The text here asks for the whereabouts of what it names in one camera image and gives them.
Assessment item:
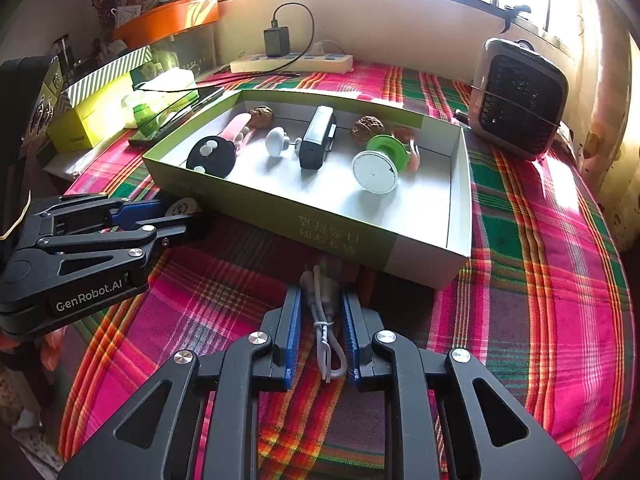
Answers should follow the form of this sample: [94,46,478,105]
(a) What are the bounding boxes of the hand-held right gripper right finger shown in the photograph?
[341,287,583,480]

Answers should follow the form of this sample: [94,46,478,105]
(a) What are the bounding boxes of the green striped box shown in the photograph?
[59,45,153,111]

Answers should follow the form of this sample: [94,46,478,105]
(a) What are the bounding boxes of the orange planter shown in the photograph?
[112,0,221,48]

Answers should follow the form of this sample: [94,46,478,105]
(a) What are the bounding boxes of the grey round device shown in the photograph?
[167,199,203,218]

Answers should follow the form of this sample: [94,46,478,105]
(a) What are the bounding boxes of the black smartphone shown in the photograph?
[127,85,226,147]

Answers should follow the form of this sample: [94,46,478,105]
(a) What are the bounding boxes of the white power strip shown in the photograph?
[230,52,354,75]

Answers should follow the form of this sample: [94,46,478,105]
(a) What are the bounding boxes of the plaid cloth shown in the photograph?
[42,60,636,480]

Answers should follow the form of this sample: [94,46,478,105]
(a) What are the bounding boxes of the black charger cable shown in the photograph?
[270,2,316,78]

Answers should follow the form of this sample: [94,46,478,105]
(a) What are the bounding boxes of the pink handheld device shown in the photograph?
[392,127,421,171]

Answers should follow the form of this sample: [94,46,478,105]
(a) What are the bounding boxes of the white paper sheet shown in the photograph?
[42,132,133,181]

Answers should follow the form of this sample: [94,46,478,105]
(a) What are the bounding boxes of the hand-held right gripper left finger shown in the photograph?
[57,285,303,480]

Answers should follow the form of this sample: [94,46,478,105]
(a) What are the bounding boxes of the white cable bundle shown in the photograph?
[299,255,351,385]

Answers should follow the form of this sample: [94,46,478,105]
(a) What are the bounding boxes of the black charger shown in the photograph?
[263,25,291,58]

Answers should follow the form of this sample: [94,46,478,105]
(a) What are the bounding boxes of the green and white cardboard box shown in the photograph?
[142,89,473,291]

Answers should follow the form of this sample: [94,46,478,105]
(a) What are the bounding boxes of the green and white plastic bag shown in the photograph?
[122,67,198,141]

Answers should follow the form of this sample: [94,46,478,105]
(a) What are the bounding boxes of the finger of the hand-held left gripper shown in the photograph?
[27,195,173,233]
[15,212,211,286]

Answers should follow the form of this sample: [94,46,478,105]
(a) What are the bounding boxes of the green and white spool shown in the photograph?
[351,134,407,193]

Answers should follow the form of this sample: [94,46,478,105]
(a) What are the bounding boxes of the small grey fan heater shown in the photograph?
[467,37,570,161]

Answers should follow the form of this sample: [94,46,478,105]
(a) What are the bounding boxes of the black window clamp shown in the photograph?
[500,4,532,31]

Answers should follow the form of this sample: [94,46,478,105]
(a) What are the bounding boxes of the white mushroom-shaped knob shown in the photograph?
[265,127,301,158]

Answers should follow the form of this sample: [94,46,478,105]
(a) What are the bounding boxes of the pink rounded case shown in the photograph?
[220,112,253,143]

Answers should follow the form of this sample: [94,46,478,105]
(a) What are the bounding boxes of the yellow cardboard box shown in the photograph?
[46,72,136,153]

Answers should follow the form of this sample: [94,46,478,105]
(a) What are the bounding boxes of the brown walnut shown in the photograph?
[248,105,276,130]
[351,116,385,147]

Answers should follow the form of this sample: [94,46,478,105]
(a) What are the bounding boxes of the black round massager white dots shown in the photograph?
[186,136,238,178]

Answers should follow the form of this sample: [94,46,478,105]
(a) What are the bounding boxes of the black rectangular device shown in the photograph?
[298,106,338,171]

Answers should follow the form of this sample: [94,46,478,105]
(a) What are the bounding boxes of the person's left hand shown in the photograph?
[41,327,71,376]

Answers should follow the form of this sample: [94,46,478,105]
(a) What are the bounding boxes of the clear glass tank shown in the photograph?
[150,25,218,76]

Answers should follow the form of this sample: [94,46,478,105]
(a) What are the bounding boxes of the tan elastic cord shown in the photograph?
[0,190,32,241]

